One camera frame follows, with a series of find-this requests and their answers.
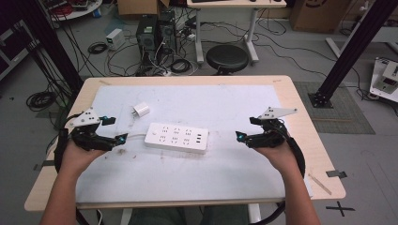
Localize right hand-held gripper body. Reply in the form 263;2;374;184
245;106;299;149

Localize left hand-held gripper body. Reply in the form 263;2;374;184
68;107;117;153

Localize white charger plug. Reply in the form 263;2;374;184
130;101;151;120

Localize white power strip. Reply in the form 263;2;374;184
144;122;210;155

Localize person's left hand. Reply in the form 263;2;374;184
59;140;107;176

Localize person's right hand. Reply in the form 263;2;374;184
253;141;302;180

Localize light wooden table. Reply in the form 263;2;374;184
23;74;347;214

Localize white table mat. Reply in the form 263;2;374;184
75;83;314;206

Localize black round stool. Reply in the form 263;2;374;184
205;44;251;76

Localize thin wooden stick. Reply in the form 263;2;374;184
307;172;333;197

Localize grey tape piece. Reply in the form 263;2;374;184
325;170;348;179

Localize grey floor mat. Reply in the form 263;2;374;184
293;81;376;136

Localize person's right leg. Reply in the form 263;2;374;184
199;204;251;225

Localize person's leg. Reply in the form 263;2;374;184
199;204;251;225
127;206;188;225

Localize white power supply box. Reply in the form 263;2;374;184
105;28;127;52

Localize person's left leg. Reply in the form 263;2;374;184
127;206;188;225

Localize black computer tower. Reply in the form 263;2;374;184
158;9;178;58
135;14;160;66

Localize round white table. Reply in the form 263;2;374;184
39;0;104;23

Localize grey metal rack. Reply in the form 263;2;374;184
0;19;40;81

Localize white desk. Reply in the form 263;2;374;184
186;0;288;66

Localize large cardboard box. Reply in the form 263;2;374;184
288;0;352;35

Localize white device on floor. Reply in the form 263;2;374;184
369;57;398;104

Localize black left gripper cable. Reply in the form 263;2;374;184
53;113;82;174

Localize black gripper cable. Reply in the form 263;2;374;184
53;113;82;174
250;123;307;225

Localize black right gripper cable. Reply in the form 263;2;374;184
250;123;307;225

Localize black cable coil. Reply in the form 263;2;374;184
169;58;192;75
25;91;58;113
86;41;109;55

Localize black metal frame post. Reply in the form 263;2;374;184
14;0;84;93
307;0;398;110

